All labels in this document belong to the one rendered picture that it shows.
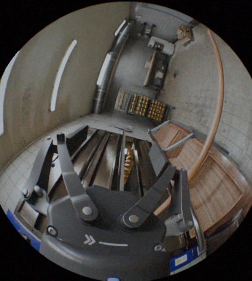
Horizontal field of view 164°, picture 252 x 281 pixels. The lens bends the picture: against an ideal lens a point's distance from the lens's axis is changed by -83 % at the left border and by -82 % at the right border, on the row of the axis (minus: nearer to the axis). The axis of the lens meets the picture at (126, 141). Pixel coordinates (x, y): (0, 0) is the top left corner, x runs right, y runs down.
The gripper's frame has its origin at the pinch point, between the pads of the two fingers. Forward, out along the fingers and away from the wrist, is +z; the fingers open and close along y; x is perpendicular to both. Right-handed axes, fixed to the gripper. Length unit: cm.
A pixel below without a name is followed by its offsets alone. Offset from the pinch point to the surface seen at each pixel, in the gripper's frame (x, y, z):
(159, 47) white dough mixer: 345, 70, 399
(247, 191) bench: -4, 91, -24
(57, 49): 73, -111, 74
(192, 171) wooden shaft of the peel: -7.3, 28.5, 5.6
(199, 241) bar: -18.7, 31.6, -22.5
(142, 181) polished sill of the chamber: -55, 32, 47
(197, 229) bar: -18.3, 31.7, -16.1
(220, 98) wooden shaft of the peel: 22.3, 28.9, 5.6
